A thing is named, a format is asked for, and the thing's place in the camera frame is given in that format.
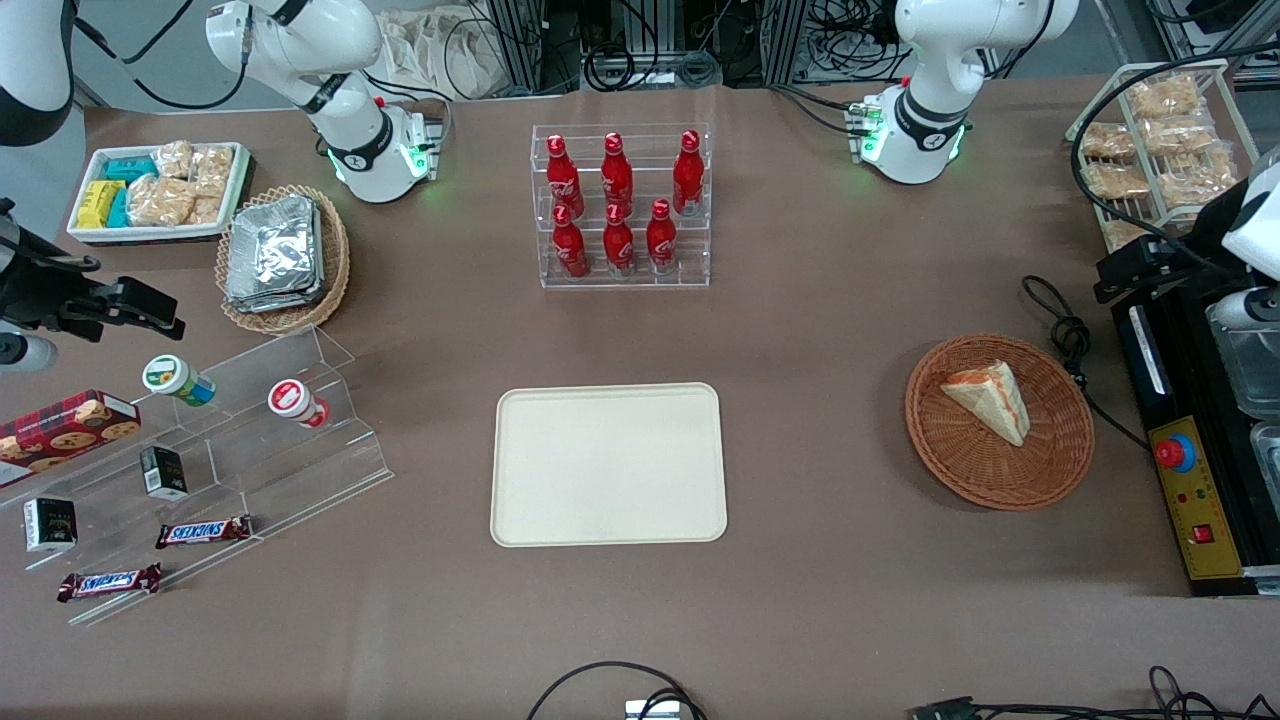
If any round brown wicker basket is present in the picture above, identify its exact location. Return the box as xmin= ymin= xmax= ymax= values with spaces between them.
xmin=905 ymin=333 xmax=1096 ymax=512

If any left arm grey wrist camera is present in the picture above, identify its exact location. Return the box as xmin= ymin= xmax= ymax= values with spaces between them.
xmin=1205 ymin=288 xmax=1280 ymax=333

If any white wire rack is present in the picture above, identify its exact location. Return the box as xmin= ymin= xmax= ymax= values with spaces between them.
xmin=1065 ymin=58 xmax=1263 ymax=253

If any white rectangular snack tray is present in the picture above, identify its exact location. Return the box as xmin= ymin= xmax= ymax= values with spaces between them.
xmin=66 ymin=142 xmax=253 ymax=246

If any black looped cable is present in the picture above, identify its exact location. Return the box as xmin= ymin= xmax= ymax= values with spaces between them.
xmin=527 ymin=661 xmax=707 ymax=720

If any silver foil pouch stack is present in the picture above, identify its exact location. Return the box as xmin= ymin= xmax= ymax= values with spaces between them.
xmin=224 ymin=195 xmax=326 ymax=314

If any right arm base connector block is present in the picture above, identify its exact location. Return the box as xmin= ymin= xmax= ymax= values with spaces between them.
xmin=405 ymin=110 xmax=447 ymax=182

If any green lid yogurt cup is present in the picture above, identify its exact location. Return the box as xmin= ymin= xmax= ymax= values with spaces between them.
xmin=141 ymin=354 xmax=217 ymax=408

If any black knotted table cable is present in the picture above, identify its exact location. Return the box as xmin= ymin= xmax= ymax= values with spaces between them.
xmin=1020 ymin=275 xmax=1151 ymax=451

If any white canvas bag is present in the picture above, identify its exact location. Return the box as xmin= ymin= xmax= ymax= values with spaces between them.
xmin=376 ymin=8 xmax=501 ymax=101

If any triangle sandwich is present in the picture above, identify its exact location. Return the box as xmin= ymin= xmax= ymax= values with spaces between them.
xmin=940 ymin=361 xmax=1032 ymax=448

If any black cable with connector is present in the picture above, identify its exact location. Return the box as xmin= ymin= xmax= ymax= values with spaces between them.
xmin=910 ymin=665 xmax=1280 ymax=720

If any clear acrylic stepped shelf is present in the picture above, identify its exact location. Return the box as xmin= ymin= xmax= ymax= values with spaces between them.
xmin=0 ymin=323 xmax=396 ymax=629

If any oval tan wicker basket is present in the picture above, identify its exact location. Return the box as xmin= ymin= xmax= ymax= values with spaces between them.
xmin=215 ymin=184 xmax=351 ymax=335

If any red lid yogurt cup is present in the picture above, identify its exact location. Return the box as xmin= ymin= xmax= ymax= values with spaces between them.
xmin=267 ymin=378 xmax=331 ymax=430

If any left arm gripper black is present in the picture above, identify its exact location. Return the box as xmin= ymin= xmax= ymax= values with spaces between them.
xmin=1095 ymin=232 xmax=1236 ymax=303

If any clear plastic container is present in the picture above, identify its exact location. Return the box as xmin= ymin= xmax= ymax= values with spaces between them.
xmin=1205 ymin=300 xmax=1280 ymax=419
xmin=1250 ymin=420 xmax=1280 ymax=491

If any yellow snack pack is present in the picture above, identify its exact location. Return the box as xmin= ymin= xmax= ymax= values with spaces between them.
xmin=76 ymin=180 xmax=126 ymax=230

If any red plaid cookie box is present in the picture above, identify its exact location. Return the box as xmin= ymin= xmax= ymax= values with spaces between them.
xmin=0 ymin=389 xmax=142 ymax=490

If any black yellow control box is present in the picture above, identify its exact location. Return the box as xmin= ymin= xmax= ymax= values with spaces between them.
xmin=1110 ymin=275 xmax=1280 ymax=598

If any snickers chocolate bar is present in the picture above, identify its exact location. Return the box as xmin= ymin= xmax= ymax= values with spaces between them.
xmin=57 ymin=563 xmax=163 ymax=603
xmin=155 ymin=515 xmax=254 ymax=550

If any cream plastic tray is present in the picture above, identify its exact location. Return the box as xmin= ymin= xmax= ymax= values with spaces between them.
xmin=490 ymin=382 xmax=729 ymax=549

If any red cola bottle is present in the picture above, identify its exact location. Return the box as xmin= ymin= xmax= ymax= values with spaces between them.
xmin=545 ymin=134 xmax=584 ymax=219
xmin=603 ymin=202 xmax=636 ymax=278
xmin=646 ymin=198 xmax=678 ymax=276
xmin=601 ymin=132 xmax=634 ymax=216
xmin=672 ymin=130 xmax=705 ymax=217
xmin=552 ymin=204 xmax=590 ymax=280

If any coiled black cable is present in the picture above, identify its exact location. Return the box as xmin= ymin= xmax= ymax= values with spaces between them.
xmin=585 ymin=45 xmax=637 ymax=92

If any black left wrist camera cable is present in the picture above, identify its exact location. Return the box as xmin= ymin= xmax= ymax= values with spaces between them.
xmin=1070 ymin=42 xmax=1280 ymax=263

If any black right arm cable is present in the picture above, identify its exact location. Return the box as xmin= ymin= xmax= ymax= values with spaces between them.
xmin=70 ymin=0 xmax=251 ymax=111

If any clear acrylic bottle rack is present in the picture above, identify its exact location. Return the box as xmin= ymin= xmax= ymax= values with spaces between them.
xmin=531 ymin=123 xmax=712 ymax=290

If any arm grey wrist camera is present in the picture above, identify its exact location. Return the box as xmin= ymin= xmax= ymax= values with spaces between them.
xmin=0 ymin=333 xmax=58 ymax=374
xmin=1205 ymin=288 xmax=1280 ymax=333

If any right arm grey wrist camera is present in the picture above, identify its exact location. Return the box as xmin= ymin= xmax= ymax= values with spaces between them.
xmin=0 ymin=333 xmax=58 ymax=374

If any right arm gripper black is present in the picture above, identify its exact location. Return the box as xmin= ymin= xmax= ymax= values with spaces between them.
xmin=0 ymin=198 xmax=187 ymax=343

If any small black carton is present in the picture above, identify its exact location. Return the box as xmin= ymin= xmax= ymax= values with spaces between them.
xmin=23 ymin=497 xmax=79 ymax=554
xmin=139 ymin=445 xmax=189 ymax=502

